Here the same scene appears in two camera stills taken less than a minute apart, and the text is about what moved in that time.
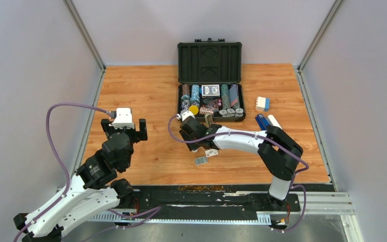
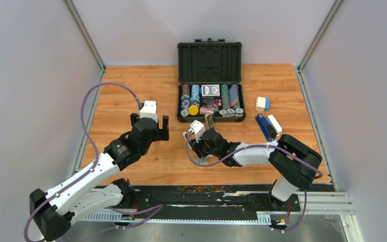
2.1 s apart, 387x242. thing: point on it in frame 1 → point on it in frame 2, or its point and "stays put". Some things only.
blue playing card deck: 210,91 stays put
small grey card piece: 201,160 stays put
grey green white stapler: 208,120 stays put
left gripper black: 140,135 → 162,134
